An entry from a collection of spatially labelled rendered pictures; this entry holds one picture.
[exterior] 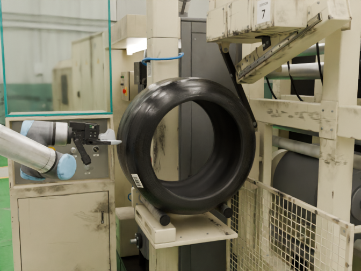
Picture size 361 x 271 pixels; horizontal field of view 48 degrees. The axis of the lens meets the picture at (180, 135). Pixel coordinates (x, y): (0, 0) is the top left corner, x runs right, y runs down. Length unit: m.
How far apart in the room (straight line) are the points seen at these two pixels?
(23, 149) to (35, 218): 1.00
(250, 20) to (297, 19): 0.19
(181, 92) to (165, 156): 0.49
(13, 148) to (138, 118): 0.48
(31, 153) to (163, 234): 0.62
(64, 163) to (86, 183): 0.85
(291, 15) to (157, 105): 0.58
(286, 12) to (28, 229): 1.68
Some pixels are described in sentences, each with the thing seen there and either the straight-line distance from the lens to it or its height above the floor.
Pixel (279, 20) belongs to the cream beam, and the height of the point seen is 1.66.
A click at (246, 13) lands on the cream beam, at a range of 1.63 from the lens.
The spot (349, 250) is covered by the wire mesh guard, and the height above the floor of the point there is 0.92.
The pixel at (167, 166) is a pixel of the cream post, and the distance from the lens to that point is 1.98.
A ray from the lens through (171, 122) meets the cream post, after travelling 1.95.
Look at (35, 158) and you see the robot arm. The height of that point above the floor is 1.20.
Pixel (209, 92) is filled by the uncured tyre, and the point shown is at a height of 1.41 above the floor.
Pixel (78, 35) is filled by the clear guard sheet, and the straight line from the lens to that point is 2.25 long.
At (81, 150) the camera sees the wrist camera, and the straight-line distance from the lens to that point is 1.60.
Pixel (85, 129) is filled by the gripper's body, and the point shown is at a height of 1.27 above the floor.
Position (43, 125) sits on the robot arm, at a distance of 1.57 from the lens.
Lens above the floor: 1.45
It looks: 8 degrees down
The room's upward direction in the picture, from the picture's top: straight up
